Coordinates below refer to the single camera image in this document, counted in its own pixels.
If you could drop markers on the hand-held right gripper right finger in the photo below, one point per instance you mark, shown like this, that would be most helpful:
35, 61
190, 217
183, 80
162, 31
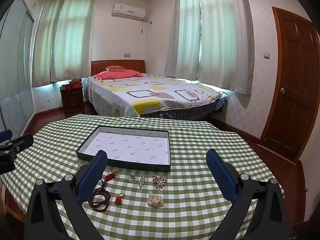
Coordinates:
222, 177

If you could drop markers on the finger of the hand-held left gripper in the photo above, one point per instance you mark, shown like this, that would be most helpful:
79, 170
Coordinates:
6, 135
22, 142

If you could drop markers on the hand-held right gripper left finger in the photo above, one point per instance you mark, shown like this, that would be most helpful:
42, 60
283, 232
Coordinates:
92, 175

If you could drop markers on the red knot gold charm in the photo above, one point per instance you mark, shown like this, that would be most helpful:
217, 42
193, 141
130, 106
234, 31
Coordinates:
118, 200

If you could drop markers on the dark green shallow box tray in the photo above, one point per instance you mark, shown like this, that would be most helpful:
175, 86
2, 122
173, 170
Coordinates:
130, 142

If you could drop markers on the silver brooch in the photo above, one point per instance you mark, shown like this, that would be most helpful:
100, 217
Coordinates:
141, 182

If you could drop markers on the green checked tablecloth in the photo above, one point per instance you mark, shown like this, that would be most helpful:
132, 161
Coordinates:
190, 195

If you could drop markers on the frosted glass sliding wardrobe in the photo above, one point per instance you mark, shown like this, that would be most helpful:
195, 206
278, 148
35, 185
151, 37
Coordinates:
15, 75

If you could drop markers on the gold pearl brooch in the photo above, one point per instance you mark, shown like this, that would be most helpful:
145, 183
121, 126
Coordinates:
159, 181

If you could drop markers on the dark wooden nightstand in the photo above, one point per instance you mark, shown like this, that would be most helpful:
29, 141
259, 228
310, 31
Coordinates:
72, 100

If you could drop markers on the dark red flat box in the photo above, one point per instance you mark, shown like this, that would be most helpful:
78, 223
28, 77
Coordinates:
65, 87

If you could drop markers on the blue plaid bed sheet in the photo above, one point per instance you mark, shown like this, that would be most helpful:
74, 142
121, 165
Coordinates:
190, 111

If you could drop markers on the brown plush toy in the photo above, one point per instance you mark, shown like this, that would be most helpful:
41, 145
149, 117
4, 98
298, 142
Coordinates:
75, 81

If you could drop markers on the white curtain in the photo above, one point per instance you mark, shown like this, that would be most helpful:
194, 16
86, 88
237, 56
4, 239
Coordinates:
75, 37
43, 45
183, 35
225, 37

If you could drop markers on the bed with patterned cover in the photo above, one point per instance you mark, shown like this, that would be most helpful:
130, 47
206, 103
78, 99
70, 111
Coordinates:
150, 92

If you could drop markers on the pink pillow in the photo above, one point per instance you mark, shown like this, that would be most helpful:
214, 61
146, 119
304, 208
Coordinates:
117, 74

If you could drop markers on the metal door knob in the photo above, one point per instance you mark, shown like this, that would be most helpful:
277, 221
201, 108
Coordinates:
283, 91

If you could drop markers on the red embroidered cushion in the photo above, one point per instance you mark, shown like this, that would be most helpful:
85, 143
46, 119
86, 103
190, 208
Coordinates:
115, 68

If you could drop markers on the wooden bed headboard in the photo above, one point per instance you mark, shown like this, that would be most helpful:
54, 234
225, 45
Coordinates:
117, 63

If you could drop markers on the brown wooden door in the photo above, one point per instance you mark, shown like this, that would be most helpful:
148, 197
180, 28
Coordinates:
290, 80

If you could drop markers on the wall light switch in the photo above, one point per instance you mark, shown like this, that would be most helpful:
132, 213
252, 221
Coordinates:
266, 55

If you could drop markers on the white wall air conditioner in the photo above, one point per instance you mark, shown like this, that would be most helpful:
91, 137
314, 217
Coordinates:
128, 11

